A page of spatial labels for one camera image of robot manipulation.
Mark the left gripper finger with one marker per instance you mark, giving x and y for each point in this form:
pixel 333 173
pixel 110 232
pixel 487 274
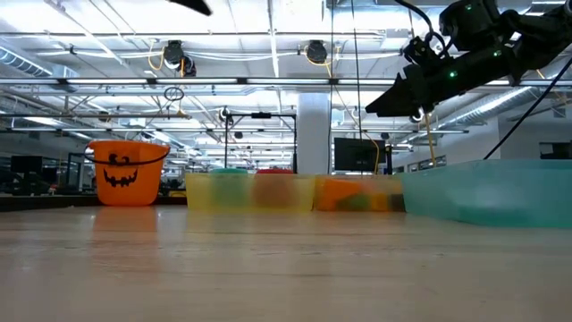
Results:
pixel 199 5

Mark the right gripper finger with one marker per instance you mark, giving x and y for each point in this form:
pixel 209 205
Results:
pixel 393 103

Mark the yellow studded brick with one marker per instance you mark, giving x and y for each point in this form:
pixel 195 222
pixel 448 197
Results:
pixel 380 202

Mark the orange studded brick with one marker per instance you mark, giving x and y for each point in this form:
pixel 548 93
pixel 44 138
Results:
pixel 335 192

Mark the teal foam die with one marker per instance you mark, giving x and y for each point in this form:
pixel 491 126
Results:
pixel 228 188

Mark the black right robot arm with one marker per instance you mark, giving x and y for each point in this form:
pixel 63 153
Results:
pixel 545 40

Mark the black monitor on stand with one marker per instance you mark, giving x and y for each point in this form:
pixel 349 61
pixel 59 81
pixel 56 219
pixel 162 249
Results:
pixel 357 154

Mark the white building column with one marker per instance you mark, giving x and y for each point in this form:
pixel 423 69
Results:
pixel 313 134

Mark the teal translucent plastic bin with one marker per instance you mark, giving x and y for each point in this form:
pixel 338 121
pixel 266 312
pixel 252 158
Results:
pixel 491 192

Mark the yellow translucent plastic bin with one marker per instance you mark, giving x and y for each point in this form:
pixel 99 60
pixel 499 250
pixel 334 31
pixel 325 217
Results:
pixel 196 192

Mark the orange pumpkin-face bucket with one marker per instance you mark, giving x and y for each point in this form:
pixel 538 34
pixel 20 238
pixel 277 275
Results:
pixel 143 188

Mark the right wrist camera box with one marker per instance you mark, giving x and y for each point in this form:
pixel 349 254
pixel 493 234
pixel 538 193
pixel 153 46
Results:
pixel 420 51

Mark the black metal gantry frame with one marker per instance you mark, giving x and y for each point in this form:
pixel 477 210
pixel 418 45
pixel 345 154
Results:
pixel 261 115

